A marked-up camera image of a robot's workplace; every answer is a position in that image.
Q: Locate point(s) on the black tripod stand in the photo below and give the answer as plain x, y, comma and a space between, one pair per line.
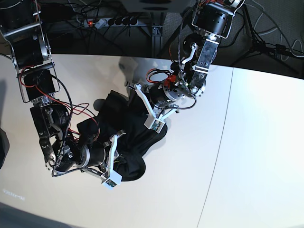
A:
259, 46

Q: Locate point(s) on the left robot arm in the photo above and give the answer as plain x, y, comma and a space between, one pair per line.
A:
212, 20

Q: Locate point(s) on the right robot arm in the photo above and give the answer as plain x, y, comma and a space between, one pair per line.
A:
68, 133

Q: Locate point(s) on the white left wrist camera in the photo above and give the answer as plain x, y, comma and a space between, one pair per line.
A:
153, 123

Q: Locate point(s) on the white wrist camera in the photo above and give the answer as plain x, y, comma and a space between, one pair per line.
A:
112, 180
153, 123

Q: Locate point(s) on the grey power strip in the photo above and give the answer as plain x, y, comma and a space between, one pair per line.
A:
111, 22

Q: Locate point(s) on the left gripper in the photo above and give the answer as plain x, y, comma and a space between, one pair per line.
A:
161, 101

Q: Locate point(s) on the dark grey T-shirt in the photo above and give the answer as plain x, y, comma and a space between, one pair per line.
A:
115, 114

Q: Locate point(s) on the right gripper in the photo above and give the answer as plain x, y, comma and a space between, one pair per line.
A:
99, 160

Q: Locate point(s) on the aluminium frame post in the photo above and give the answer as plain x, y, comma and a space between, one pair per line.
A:
157, 21

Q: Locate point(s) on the dark object at left edge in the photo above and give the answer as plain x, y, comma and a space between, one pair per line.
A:
4, 147

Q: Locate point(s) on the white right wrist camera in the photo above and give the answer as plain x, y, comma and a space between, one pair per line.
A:
112, 180

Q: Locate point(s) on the grey base camera mount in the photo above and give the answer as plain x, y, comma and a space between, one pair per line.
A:
157, 5

